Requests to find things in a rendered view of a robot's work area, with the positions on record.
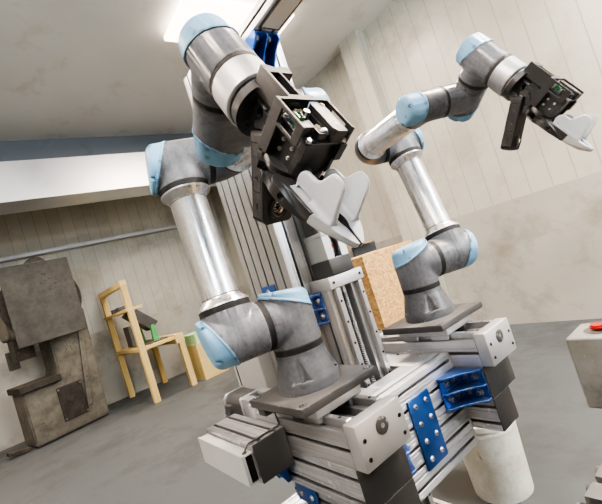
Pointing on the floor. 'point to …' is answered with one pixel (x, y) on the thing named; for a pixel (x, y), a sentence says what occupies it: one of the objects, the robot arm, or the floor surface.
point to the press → (72, 418)
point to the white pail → (499, 467)
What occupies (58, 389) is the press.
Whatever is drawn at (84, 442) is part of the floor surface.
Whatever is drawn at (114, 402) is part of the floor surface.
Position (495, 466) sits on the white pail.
